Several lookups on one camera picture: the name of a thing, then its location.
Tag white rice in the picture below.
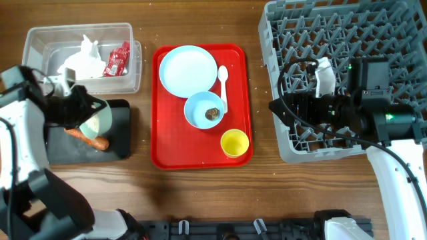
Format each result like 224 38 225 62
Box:
85 115 100 133

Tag green bowl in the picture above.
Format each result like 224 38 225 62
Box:
79 104 113 139

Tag white napkin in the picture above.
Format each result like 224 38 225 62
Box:
57 35 106 80

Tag orange carrot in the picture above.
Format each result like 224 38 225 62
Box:
64 129 109 151

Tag red sauce packet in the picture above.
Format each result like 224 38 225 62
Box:
103 41 131 77

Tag yellow cup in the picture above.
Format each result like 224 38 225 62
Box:
220 129 250 158

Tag brown food scrap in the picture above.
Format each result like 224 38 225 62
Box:
205 108 220 121

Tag light blue bowl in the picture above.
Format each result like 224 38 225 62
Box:
183 91 225 129

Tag light blue plate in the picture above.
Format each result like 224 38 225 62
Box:
158 45 218 98

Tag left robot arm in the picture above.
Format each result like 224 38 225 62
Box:
1 65 149 239

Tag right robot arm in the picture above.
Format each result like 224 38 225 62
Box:
269 57 426 239

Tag grey dishwasher rack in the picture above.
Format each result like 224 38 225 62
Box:
258 0 427 164

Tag black plastic tray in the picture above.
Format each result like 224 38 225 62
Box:
44 99 131 165

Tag white plastic spoon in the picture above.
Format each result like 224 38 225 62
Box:
218 65 229 113

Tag clear plastic bin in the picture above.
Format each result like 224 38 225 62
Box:
22 23 143 95

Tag red serving tray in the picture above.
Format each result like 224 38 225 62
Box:
151 43 254 170

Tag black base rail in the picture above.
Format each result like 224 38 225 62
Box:
139 219 373 240

